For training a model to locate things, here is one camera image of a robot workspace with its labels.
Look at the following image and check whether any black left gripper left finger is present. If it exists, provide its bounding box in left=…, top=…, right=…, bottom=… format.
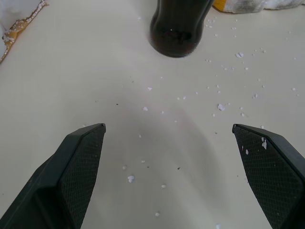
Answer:
left=0, top=123, right=107, bottom=229

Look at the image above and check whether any dark glass bottle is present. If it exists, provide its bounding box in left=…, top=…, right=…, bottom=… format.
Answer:
left=149, top=0, right=215, bottom=58

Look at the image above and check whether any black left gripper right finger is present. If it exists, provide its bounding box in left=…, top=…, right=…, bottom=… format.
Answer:
left=232, top=123, right=305, bottom=229

